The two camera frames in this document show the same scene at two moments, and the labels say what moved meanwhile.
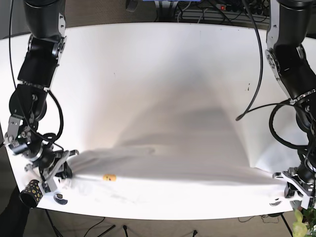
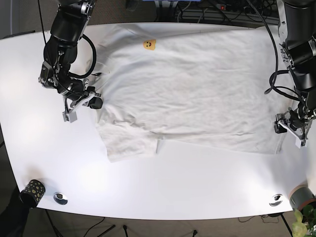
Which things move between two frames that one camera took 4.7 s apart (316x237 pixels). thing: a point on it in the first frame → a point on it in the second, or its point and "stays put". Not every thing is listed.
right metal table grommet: x=277 y=202 stays put
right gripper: x=304 y=185 → x=296 y=124
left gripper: x=58 y=168 → x=68 y=114
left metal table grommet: x=58 y=198 stays put
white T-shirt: x=191 y=151 → x=203 y=86
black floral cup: x=31 y=194 stays put
